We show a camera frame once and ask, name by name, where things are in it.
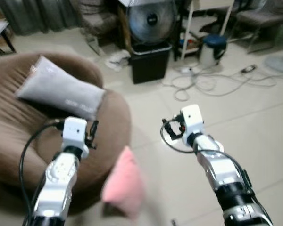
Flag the grey pillow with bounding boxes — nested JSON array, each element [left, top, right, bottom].
[[15, 56, 106, 121]]

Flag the pink pillow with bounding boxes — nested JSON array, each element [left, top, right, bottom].
[[101, 146, 147, 222]]

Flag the brown round sofa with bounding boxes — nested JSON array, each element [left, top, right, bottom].
[[0, 51, 132, 208]]

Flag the white power strip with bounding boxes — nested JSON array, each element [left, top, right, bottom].
[[179, 66, 195, 74]]

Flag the black square bin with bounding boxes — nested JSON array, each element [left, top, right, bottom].
[[130, 41, 173, 84]]

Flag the white crumpled cloth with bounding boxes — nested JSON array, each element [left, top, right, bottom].
[[106, 49, 133, 71]]

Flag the white bucket with blue lid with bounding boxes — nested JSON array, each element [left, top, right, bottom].
[[200, 34, 228, 66]]

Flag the black power adapter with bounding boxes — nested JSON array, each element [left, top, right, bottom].
[[241, 65, 256, 74]]

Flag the large round metal fan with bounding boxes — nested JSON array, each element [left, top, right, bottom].
[[127, 0, 179, 45]]

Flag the grey round fan stand base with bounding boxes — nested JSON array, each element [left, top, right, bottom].
[[265, 47, 283, 73]]

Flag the brown patterned chair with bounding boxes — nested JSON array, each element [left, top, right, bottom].
[[78, 0, 121, 56]]

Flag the grey curtain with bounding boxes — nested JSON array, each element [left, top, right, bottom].
[[0, 0, 81, 36]]

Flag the grey chair with metal legs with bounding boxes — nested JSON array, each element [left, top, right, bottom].
[[235, 0, 283, 53]]

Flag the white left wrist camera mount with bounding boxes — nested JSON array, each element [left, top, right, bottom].
[[61, 118, 89, 158]]

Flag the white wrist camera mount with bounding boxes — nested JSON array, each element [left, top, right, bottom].
[[61, 118, 89, 158], [180, 105, 204, 142]]

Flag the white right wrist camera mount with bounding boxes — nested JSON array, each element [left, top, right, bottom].
[[180, 105, 204, 142]]

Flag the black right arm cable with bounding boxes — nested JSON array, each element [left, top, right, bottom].
[[160, 123, 255, 189]]

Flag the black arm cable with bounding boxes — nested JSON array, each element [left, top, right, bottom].
[[160, 123, 255, 189], [19, 120, 64, 226]]

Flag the tangled floor cables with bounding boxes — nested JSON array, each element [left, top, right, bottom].
[[163, 66, 279, 102]]

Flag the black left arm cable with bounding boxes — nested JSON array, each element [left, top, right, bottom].
[[19, 120, 64, 226]]

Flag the white metal table frame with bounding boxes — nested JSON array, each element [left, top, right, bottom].
[[179, 0, 236, 59]]

